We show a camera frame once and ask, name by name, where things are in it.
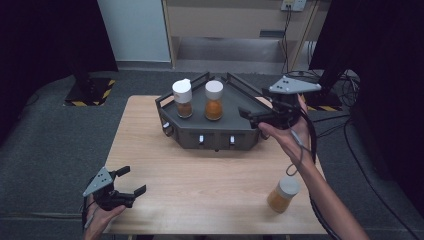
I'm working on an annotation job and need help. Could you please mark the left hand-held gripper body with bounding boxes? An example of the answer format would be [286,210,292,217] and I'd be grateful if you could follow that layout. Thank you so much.
[82,166,136,212]

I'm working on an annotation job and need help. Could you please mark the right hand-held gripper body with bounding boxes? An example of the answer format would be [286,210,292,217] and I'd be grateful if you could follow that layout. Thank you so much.
[268,75,322,131]

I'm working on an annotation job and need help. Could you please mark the dark grey corner rack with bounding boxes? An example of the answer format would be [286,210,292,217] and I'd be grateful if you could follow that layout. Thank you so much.
[154,71,282,153]

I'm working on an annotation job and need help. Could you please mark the orange spice jar white lid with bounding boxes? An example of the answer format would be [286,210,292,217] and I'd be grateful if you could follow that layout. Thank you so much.
[204,79,225,122]
[266,175,302,215]

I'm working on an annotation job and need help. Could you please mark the spice jar with flip lid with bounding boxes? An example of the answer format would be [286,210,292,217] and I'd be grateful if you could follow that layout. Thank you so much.
[171,78,194,120]

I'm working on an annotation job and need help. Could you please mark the person's left hand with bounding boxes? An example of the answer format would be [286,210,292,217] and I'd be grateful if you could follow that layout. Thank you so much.
[82,194,127,240]

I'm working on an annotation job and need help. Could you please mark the person's right hand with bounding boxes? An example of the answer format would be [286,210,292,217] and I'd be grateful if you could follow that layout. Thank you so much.
[258,94,316,170]

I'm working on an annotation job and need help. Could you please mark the black stand with striped base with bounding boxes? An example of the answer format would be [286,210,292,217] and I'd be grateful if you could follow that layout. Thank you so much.
[299,59,354,113]
[63,63,117,108]

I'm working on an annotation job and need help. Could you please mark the wooden cabinet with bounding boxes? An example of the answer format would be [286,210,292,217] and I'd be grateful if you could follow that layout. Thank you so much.
[161,0,323,73]

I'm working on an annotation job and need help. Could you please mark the black curtain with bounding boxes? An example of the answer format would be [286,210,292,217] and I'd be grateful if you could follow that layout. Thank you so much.
[308,0,424,209]
[0,0,120,148]

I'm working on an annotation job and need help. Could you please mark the white panel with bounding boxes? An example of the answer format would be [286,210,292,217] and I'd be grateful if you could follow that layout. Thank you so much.
[97,0,172,63]

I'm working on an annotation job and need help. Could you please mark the left hand-held gripper cable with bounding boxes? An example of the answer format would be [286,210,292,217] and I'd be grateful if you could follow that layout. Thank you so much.
[81,199,101,232]

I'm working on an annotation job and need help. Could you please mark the hand-held gripper cable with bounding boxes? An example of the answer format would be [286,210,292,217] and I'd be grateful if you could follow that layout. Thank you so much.
[81,199,101,232]
[285,107,336,240]

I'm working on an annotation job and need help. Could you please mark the right hand-held gripper cable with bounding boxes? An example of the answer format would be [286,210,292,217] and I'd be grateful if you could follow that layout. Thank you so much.
[285,107,336,240]

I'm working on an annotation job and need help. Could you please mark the black outlet cable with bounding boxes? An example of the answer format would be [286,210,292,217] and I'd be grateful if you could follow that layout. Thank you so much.
[280,4,295,75]

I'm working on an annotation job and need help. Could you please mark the tangle of black cables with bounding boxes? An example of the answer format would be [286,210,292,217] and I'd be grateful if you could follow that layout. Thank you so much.
[333,69,362,108]

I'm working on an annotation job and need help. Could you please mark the white wall power outlet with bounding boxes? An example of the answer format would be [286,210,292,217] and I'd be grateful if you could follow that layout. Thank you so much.
[280,0,308,13]

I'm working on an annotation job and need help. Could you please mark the long black floor cable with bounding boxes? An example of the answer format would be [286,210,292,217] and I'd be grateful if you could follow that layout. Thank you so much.
[313,113,424,240]

